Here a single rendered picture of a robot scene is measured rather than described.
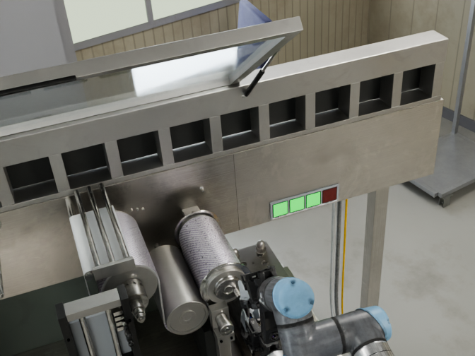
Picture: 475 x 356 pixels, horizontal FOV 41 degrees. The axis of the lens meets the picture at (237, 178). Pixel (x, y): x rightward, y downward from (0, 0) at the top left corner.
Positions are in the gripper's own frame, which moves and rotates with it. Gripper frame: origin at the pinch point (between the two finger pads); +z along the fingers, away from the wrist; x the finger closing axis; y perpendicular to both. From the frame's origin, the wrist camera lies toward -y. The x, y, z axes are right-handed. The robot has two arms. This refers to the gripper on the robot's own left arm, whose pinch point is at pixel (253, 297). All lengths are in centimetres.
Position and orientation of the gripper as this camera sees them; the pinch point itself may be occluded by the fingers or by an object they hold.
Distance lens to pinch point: 157.5
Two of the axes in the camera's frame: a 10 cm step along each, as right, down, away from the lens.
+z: -2.3, 1.2, 9.7
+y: -2.7, -9.6, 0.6
